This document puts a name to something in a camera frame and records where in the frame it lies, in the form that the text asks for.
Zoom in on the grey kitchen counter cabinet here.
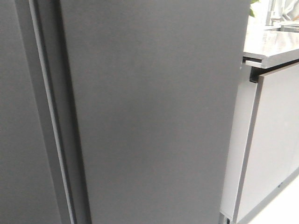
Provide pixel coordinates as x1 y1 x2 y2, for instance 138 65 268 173
220 29 299 224

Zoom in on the green potted plant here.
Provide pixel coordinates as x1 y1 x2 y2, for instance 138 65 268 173
249 0 260 17

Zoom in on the dark grey fridge door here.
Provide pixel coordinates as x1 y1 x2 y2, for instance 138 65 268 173
32 0 250 224
0 0 74 224

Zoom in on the steel sink faucet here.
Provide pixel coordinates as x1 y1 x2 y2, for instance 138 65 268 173
265 0 281 26

